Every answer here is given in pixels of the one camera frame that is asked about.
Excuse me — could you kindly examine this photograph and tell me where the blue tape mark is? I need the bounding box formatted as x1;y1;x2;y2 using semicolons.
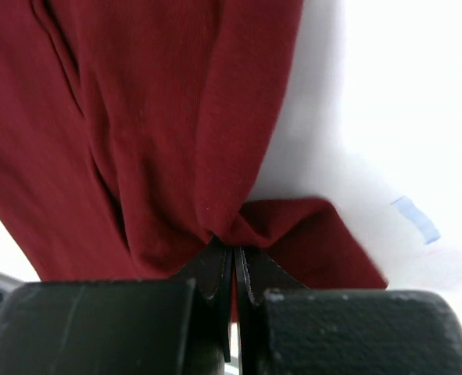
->
391;196;441;245

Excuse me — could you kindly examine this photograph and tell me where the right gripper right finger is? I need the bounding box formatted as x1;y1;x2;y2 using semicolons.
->
234;247;306;374

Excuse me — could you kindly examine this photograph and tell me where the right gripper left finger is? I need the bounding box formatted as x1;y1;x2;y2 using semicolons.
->
169;236;234;362

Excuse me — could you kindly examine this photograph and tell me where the dark maroon t shirt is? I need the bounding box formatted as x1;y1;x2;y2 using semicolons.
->
0;0;390;325

